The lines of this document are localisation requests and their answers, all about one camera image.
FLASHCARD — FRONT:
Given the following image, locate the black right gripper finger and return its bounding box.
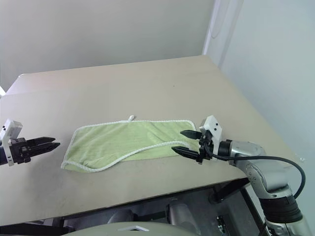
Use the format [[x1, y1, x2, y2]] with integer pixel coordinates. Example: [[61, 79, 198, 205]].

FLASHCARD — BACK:
[[180, 129, 202, 141], [171, 146, 200, 161]]

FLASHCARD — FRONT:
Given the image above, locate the white vertical wall trim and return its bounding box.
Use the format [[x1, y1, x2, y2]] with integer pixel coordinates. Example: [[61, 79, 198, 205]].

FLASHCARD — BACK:
[[201, 0, 243, 71]]

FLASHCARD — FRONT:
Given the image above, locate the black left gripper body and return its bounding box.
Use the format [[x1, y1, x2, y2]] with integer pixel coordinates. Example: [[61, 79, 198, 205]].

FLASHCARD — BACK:
[[9, 138, 32, 165]]

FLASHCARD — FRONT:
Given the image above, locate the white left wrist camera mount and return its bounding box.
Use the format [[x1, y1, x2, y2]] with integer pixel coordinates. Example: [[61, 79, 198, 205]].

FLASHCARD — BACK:
[[0, 118, 24, 168]]

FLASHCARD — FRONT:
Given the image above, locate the black table frame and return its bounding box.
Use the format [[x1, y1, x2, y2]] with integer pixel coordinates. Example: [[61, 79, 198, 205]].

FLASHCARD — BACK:
[[0, 177, 268, 236]]

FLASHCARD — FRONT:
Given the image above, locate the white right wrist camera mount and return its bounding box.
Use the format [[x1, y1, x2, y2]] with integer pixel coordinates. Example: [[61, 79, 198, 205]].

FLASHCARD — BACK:
[[198, 115, 223, 160]]

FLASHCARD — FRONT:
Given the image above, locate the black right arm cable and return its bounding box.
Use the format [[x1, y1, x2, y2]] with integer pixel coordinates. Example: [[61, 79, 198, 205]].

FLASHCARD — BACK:
[[212, 151, 307, 200]]

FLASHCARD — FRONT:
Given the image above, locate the grey robot torso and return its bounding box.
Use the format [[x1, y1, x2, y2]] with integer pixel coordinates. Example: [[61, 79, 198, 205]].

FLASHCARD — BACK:
[[72, 220, 199, 236]]

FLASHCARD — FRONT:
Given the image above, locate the light green cloth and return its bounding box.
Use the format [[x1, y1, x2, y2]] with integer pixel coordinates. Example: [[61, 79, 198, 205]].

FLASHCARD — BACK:
[[61, 114, 200, 174]]

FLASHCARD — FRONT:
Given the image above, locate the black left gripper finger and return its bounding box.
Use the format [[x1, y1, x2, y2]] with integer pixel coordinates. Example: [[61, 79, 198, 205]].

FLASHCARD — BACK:
[[28, 142, 61, 156], [26, 136, 56, 147]]

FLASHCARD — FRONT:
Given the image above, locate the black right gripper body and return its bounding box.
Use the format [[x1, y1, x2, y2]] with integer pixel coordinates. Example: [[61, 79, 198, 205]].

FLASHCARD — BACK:
[[196, 130, 215, 165]]

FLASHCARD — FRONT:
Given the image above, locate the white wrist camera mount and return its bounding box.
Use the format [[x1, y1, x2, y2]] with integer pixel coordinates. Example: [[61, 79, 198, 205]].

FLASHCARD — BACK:
[[0, 118, 24, 168], [198, 115, 223, 160]]

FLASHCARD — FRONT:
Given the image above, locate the light grey rounded shape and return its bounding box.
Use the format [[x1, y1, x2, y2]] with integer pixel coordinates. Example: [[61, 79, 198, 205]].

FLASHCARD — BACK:
[[166, 198, 201, 233]]

